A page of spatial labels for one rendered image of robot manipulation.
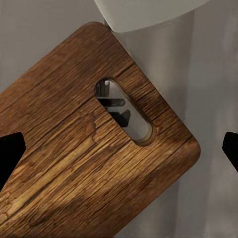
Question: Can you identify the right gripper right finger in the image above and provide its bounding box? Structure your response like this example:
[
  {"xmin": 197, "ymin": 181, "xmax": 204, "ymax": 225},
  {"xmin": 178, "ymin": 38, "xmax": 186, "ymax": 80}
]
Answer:
[{"xmin": 222, "ymin": 132, "xmax": 238, "ymax": 171}]

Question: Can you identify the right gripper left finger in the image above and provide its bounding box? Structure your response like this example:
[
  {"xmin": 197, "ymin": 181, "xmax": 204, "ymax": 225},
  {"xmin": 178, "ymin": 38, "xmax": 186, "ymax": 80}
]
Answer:
[{"xmin": 0, "ymin": 132, "xmax": 26, "ymax": 191}]

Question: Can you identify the cutting board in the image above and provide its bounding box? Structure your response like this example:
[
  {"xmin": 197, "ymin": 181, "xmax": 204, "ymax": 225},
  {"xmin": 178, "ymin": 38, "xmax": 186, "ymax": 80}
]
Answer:
[{"xmin": 0, "ymin": 21, "xmax": 201, "ymax": 238}]

